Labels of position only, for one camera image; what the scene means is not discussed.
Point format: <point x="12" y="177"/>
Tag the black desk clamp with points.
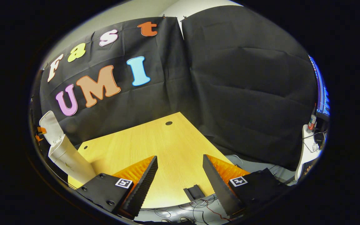
<point x="195" y="192"/>

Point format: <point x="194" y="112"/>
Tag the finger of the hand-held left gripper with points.
<point x="42" y="130"/>
<point x="39" y="138"/>

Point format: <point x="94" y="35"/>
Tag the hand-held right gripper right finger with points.
<point x="216" y="184"/>

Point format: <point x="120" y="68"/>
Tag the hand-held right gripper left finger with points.
<point x="145" y="184"/>

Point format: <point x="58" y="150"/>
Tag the red and white bottle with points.
<point x="312" y="123"/>

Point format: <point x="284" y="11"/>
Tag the blue-lit computer monitor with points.
<point x="322" y="93"/>

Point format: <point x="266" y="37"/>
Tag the white side desk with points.
<point x="305" y="150"/>

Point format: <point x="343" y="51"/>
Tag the white desktop garbage bin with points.
<point x="70" y="159"/>

